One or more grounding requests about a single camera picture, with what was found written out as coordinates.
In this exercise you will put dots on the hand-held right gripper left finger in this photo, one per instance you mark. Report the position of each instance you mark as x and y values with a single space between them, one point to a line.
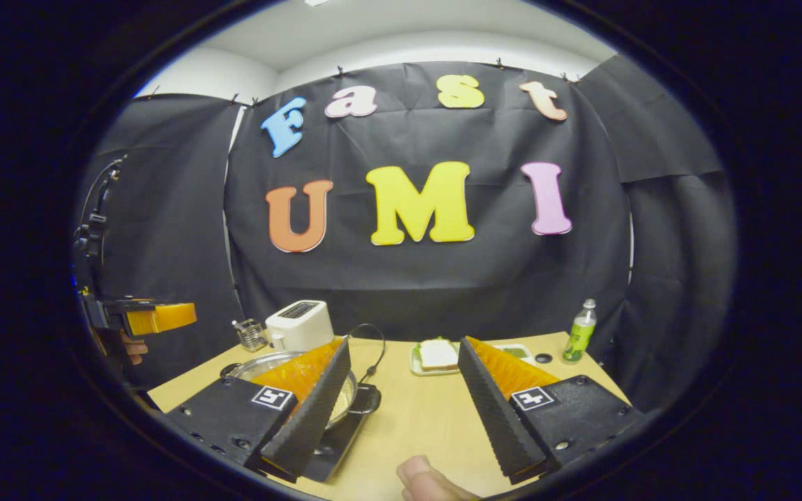
310 424

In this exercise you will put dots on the pile of soybeans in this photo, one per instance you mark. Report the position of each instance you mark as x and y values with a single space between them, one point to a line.
342 401

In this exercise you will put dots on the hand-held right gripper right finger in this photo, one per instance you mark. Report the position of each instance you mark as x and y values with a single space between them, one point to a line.
498 424

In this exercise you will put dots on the white sandwich plate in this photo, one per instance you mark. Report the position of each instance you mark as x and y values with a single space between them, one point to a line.
415 365

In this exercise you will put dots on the black induction cooktop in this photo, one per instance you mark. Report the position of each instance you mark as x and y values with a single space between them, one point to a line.
331 452

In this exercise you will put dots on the heap of green beans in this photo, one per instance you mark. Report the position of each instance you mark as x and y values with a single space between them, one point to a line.
516 353

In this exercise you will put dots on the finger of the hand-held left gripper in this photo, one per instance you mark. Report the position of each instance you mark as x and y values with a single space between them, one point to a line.
164 318

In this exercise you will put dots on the white divided tray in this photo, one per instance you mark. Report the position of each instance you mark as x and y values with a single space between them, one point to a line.
523 356

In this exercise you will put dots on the white toaster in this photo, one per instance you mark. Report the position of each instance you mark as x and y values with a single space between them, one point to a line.
296 327

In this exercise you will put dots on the stainless steel pot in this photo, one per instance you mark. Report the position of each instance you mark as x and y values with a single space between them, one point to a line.
262 363

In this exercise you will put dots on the green tea bottle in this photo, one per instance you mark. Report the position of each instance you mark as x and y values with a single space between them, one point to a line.
579 337

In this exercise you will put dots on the white bread sandwich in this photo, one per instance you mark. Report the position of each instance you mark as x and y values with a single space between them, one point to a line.
438 355

